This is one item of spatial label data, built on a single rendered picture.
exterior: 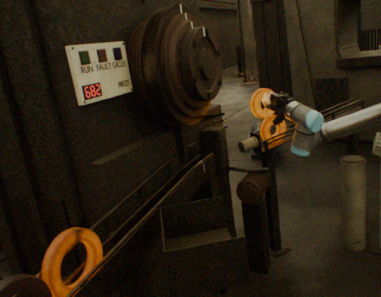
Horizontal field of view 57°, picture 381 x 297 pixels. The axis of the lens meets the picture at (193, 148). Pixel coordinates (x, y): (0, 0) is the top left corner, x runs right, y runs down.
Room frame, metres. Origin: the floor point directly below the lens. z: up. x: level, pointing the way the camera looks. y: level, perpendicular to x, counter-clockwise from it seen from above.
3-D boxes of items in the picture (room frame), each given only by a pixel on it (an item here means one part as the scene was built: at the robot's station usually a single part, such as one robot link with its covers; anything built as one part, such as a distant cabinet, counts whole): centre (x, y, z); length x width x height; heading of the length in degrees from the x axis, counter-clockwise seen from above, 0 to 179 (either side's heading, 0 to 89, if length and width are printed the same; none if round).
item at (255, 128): (3.62, -0.76, 0.17); 0.57 x 0.31 x 0.34; 170
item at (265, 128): (1.82, -0.43, 0.71); 0.16 x 0.03 x 0.16; 115
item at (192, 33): (1.41, -0.09, 1.11); 0.28 x 0.06 x 0.28; 150
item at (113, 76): (1.22, 0.26, 1.15); 0.26 x 0.02 x 0.18; 150
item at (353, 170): (1.73, -0.82, 0.26); 0.12 x 0.12 x 0.52
